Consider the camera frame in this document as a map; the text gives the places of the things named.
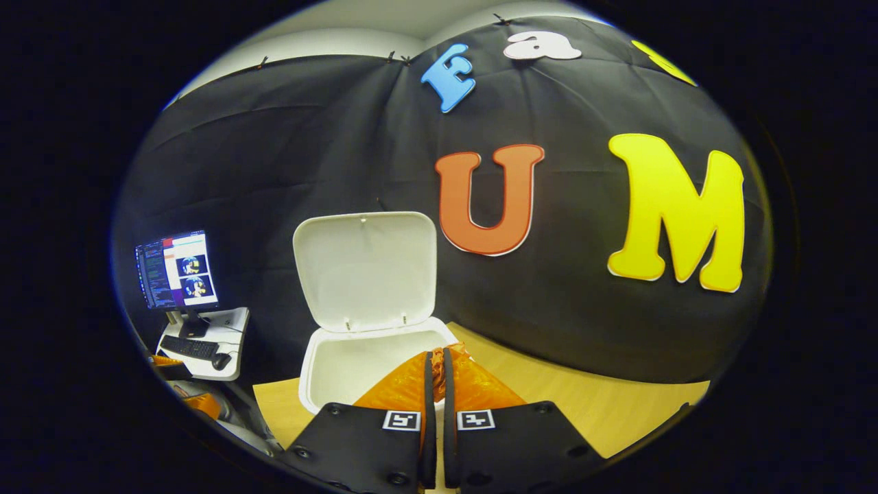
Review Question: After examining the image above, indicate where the orange paper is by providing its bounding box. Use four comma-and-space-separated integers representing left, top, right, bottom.
429, 343, 471, 402

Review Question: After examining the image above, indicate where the white side table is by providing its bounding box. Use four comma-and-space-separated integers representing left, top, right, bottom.
154, 307, 250, 381

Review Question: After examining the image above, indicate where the white desktop garbage bin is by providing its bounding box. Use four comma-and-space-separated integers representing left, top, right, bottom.
293, 211, 460, 416

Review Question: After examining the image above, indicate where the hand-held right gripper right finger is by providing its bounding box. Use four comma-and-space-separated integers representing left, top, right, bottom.
442, 346, 608, 494

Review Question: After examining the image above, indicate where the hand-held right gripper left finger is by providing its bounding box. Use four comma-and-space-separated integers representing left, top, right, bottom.
285, 350, 438, 494

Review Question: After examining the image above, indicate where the wooden desktop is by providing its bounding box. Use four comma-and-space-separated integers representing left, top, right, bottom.
252, 321, 711, 494

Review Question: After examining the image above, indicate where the black keyboard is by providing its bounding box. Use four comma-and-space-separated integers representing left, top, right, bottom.
160, 335, 220, 361

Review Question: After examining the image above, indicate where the black backdrop cloth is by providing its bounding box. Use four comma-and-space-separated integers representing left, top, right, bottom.
113, 15, 774, 385

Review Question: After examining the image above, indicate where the computer monitor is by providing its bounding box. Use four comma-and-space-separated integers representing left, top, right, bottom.
134, 230, 220, 339

